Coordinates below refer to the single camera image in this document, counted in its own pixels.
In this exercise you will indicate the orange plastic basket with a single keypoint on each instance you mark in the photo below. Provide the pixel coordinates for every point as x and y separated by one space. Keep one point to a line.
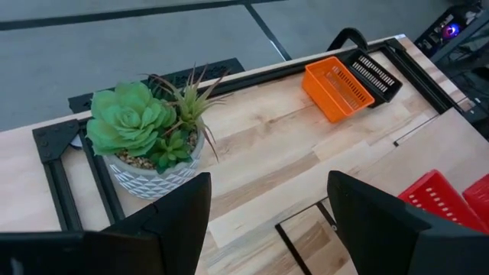
317 89

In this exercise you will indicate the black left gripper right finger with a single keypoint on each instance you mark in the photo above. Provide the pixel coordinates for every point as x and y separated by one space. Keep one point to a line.
366 229

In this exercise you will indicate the black plastic basket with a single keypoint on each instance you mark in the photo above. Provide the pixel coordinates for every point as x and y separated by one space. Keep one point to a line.
386 93

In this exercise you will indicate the black computer rack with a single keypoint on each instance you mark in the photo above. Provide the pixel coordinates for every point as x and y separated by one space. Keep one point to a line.
458 23

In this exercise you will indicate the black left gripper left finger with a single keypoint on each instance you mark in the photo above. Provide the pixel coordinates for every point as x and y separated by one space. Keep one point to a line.
172 237

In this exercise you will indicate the succulent plant in patterned pot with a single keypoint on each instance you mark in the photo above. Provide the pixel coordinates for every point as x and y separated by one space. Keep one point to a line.
126 114

